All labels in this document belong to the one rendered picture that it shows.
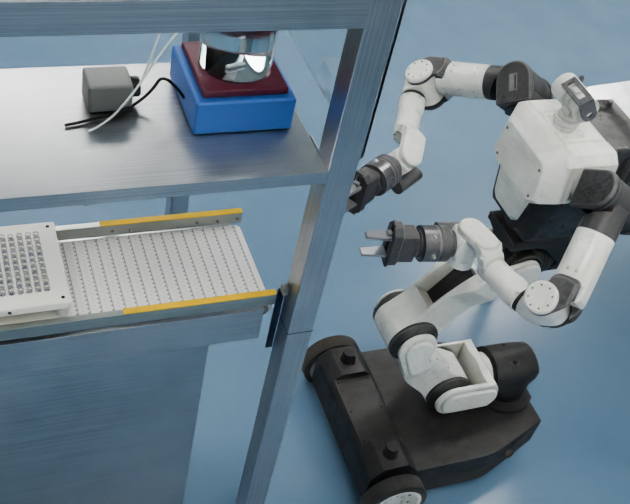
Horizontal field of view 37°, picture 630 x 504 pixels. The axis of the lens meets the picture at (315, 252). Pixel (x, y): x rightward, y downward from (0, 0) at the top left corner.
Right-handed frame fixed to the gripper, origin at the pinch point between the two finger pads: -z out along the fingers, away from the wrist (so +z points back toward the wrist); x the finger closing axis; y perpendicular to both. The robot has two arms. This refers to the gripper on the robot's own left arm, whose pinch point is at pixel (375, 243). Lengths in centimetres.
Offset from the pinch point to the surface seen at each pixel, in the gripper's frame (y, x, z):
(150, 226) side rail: 12, 6, -51
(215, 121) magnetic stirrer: -7, -39, -43
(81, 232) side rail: 10, 6, -67
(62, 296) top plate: -14, 1, -71
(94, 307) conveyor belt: -11, 8, -64
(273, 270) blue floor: 86, 97, 4
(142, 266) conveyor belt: 1, 8, -53
